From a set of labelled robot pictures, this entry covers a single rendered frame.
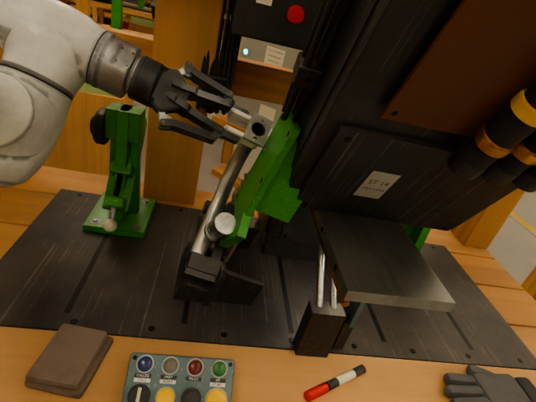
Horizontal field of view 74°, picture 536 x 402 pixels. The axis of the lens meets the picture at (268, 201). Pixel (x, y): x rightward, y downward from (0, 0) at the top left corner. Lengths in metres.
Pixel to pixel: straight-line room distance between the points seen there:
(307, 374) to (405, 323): 0.28
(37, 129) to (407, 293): 0.56
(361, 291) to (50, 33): 0.56
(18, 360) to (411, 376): 0.64
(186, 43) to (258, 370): 0.69
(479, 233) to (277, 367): 0.88
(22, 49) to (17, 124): 0.12
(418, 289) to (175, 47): 0.70
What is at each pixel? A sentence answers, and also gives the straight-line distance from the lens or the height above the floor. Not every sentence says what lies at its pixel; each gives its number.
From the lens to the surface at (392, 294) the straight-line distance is 0.52.
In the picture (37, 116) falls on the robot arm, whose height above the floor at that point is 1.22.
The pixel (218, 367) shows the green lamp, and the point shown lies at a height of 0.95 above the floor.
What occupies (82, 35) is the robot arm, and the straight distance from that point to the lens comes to 0.64.
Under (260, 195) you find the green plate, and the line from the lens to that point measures 0.58.
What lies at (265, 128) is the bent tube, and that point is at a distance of 0.66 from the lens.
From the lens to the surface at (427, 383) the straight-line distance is 0.78.
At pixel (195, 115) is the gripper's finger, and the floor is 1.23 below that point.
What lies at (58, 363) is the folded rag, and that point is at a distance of 0.62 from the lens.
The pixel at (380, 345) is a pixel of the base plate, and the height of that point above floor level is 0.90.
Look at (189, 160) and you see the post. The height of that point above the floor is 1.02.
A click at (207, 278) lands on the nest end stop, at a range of 0.68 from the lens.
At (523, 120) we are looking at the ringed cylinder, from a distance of 0.47.
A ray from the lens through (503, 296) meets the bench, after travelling 1.20.
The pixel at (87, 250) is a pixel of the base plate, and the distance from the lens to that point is 0.84.
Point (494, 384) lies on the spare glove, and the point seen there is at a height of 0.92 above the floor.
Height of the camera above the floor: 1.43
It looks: 29 degrees down
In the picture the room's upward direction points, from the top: 15 degrees clockwise
